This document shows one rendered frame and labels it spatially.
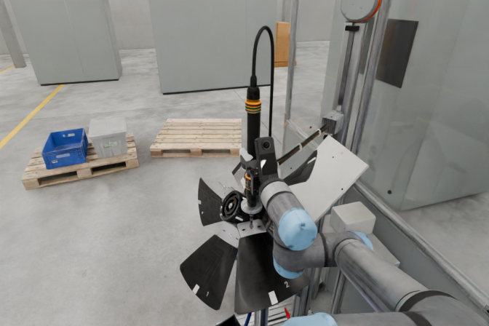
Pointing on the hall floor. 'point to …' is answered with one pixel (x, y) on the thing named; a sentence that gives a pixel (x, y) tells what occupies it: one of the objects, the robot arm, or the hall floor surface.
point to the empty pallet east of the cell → (199, 137)
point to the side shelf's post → (338, 293)
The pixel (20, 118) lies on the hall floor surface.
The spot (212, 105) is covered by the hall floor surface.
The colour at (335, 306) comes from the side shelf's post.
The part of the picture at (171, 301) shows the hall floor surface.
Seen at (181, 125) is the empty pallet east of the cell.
